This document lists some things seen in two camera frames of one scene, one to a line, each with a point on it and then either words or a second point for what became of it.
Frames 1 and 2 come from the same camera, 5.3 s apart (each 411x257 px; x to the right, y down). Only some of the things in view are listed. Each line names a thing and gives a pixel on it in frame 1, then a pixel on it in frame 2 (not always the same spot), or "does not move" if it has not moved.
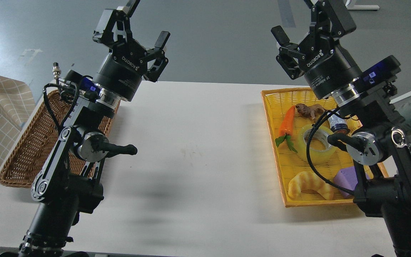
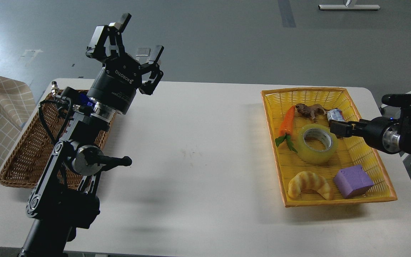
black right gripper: [328, 69] to [383, 132]
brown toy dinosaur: [313, 110] does not move
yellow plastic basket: [311, 171] does not move
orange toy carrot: [285, 129] does not move
